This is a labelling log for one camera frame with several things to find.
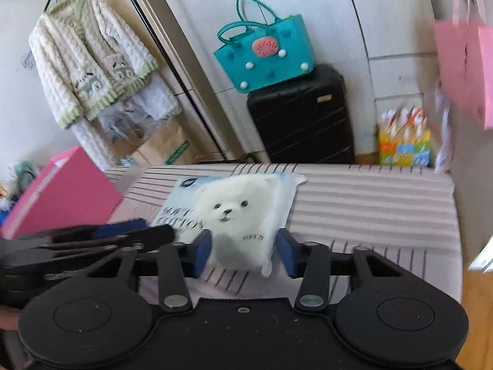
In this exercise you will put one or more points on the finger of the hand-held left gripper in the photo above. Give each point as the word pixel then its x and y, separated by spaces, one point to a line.
pixel 119 226
pixel 154 235

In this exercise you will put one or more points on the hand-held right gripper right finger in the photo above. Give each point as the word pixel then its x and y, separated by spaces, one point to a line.
pixel 287 252

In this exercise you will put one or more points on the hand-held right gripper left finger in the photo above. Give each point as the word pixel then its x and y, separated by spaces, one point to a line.
pixel 202 252

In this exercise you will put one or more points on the bear print cotton pad pack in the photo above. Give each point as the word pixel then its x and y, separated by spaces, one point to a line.
pixel 238 208

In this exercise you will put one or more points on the pink storage box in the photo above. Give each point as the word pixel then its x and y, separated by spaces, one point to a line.
pixel 65 196

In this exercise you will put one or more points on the striped tablecloth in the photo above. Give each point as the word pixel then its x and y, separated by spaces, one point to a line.
pixel 366 216

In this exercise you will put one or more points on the brown paper bag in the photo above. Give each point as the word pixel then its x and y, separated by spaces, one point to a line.
pixel 165 146

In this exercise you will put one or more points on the white green plastic bag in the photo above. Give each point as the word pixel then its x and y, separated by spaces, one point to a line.
pixel 25 173

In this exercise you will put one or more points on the clear plastic gift bag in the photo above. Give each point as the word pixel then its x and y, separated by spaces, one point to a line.
pixel 119 123

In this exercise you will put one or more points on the black clothes rack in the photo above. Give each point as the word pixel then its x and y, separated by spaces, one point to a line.
pixel 218 145

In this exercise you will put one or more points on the black suitcase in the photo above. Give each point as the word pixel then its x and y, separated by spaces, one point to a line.
pixel 300 123

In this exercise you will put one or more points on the colourful gift bag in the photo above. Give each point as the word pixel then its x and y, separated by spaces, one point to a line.
pixel 404 150

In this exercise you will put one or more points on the white fleece jacket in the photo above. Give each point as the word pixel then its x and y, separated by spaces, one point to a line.
pixel 65 65

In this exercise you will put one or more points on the teal felt handbag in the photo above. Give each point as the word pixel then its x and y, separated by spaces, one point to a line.
pixel 265 73

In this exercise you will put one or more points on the grey wooden wardrobe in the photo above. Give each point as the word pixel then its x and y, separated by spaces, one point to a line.
pixel 346 19

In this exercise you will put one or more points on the pink paper bag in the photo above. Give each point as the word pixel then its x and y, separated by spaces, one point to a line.
pixel 462 65

